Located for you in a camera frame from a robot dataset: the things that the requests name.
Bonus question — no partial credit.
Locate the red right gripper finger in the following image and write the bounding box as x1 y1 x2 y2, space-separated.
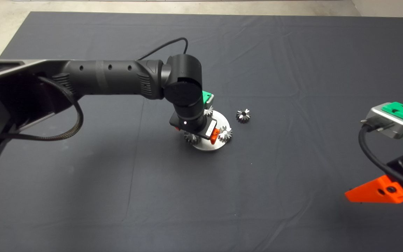
345 175 403 204

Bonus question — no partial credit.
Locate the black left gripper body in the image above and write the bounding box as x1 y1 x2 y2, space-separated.
169 112 219 140

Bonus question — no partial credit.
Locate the large steel gear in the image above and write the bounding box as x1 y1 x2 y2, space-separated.
184 131 202 145

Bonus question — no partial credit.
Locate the small dark steel gear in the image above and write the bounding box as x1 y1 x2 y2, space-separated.
236 108 251 124

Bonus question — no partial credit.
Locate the round metal plate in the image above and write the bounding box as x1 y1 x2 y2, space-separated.
192 110 231 152

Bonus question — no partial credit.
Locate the dark grey table cloth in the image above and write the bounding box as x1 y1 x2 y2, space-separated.
0 10 403 252

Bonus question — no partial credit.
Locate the thin black right camera cable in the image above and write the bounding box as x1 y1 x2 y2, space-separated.
358 119 403 196

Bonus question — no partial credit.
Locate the thin black camera cable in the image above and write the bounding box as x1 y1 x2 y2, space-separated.
137 37 189 61
358 119 403 196

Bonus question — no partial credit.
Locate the grey right camera box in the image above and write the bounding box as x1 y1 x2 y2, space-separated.
361 103 403 140

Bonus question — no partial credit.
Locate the thin black left camera cable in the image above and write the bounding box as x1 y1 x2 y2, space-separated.
137 37 189 61

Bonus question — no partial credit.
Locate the braided black left arm cable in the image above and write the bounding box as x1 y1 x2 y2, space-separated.
0 76 84 142

